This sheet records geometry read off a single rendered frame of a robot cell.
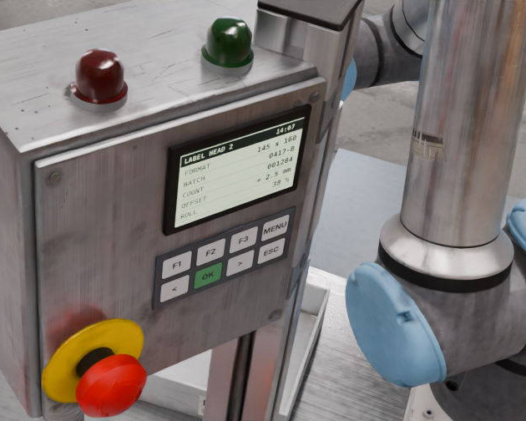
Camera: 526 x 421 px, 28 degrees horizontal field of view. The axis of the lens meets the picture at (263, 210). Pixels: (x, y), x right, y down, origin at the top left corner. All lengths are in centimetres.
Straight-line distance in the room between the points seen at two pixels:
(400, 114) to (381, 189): 162
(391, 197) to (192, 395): 48
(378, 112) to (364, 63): 201
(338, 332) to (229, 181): 77
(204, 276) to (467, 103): 33
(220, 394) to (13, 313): 22
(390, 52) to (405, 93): 210
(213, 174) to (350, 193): 97
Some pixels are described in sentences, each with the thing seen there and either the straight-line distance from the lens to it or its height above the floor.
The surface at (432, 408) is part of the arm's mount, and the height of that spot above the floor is 92.
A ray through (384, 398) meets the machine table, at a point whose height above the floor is 83.
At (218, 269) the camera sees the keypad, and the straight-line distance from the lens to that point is 57.
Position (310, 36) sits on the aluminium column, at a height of 149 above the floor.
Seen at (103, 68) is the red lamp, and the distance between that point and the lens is 47.
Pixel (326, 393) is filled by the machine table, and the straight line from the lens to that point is 121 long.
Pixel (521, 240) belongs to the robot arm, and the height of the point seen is 115.
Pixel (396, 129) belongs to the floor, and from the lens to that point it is 305.
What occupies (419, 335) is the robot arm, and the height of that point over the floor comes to 113.
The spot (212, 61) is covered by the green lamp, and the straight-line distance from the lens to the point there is 51.
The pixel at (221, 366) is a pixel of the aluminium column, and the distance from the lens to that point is 70.
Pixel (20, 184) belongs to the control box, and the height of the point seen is 146.
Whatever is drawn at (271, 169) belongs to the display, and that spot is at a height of 142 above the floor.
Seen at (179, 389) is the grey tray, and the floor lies 87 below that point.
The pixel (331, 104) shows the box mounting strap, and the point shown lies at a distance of 56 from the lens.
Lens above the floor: 176
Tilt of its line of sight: 41 degrees down
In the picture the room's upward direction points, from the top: 9 degrees clockwise
